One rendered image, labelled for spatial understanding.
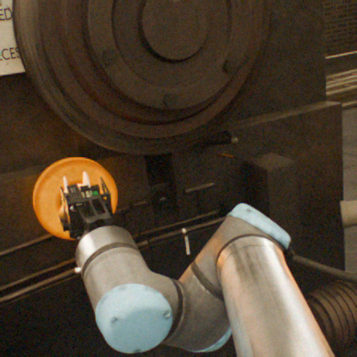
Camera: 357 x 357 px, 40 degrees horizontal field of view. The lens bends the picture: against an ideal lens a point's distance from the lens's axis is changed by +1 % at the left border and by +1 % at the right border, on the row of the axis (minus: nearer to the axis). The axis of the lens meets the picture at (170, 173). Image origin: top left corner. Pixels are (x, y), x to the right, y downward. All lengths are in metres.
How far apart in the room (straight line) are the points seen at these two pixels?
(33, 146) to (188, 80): 0.36
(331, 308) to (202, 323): 0.43
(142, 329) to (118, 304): 0.05
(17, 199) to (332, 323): 0.67
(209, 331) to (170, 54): 0.43
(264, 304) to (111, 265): 0.24
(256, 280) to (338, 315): 0.55
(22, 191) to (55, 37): 0.31
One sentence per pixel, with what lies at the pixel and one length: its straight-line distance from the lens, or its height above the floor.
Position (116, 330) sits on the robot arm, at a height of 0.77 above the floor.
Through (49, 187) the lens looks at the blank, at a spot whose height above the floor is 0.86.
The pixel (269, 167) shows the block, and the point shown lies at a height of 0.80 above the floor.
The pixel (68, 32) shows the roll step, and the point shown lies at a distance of 0.81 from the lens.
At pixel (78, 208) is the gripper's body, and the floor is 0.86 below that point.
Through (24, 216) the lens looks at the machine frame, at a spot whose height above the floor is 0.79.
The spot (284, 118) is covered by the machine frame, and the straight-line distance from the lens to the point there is 1.16.
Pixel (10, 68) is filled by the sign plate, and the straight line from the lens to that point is 0.97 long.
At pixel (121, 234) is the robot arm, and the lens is 0.72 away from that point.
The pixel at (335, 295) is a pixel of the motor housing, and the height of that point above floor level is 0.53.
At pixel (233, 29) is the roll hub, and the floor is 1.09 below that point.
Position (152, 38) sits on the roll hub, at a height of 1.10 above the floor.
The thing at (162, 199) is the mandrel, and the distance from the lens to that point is 1.07.
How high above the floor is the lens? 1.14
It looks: 18 degrees down
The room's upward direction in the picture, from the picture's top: 8 degrees counter-clockwise
